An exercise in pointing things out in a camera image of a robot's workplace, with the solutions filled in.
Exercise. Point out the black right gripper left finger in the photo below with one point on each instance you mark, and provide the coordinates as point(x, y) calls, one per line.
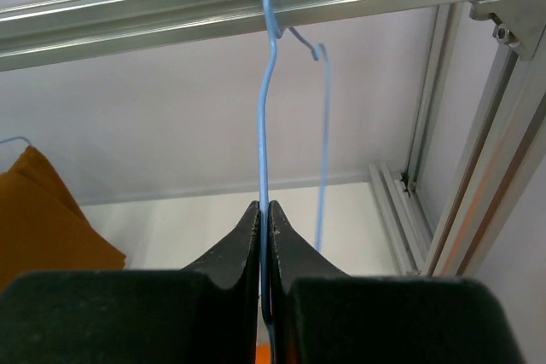
point(205, 312)

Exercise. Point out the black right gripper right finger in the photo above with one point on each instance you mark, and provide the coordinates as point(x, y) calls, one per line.
point(323, 315)

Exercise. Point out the orange trousers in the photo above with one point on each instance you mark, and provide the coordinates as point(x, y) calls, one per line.
point(263, 354)

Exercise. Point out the blue wire hanger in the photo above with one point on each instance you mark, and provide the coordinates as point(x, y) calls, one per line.
point(318, 53)

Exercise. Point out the mustard brown trousers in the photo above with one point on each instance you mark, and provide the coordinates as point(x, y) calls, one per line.
point(42, 225)

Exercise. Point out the blue hanger of brown trousers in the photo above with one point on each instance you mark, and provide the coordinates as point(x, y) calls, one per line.
point(16, 139)

